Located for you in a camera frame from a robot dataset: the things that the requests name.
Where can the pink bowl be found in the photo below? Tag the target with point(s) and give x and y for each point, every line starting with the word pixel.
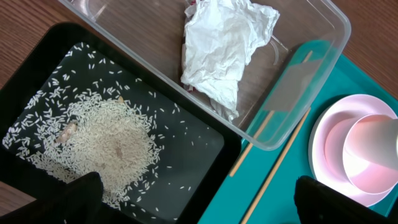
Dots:
pixel 364 175

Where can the left wooden chopstick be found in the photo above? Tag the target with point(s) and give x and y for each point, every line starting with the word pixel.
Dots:
pixel 252 146

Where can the pile of rice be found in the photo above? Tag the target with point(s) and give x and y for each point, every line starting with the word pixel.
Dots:
pixel 69 133

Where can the crumpled white napkin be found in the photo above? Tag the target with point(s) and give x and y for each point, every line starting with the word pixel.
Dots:
pixel 220 38

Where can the black food waste tray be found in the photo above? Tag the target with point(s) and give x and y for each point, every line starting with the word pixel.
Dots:
pixel 199 150

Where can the wooden chopstick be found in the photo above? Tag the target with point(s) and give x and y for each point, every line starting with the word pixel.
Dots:
pixel 274 169
pixel 252 146

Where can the right wooden chopstick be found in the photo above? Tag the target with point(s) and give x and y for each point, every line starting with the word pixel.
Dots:
pixel 274 169

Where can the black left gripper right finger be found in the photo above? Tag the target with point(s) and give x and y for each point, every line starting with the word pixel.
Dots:
pixel 318 203

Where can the clear plastic bin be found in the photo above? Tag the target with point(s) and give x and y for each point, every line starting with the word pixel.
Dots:
pixel 281 81

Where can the teal plastic tray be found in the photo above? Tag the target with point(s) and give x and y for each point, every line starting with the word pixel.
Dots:
pixel 277 204

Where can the white pink plate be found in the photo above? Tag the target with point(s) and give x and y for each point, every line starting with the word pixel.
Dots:
pixel 345 108

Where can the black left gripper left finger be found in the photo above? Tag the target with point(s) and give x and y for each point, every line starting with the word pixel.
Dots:
pixel 77 202

